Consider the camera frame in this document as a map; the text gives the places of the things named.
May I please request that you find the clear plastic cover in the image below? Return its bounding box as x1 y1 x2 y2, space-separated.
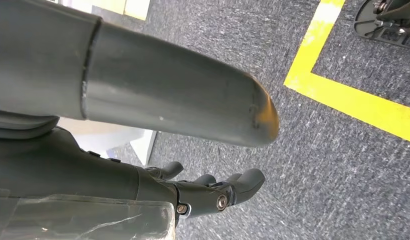
0 193 177 240

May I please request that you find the black robot foot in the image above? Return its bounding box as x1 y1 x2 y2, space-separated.
353 0 410 51

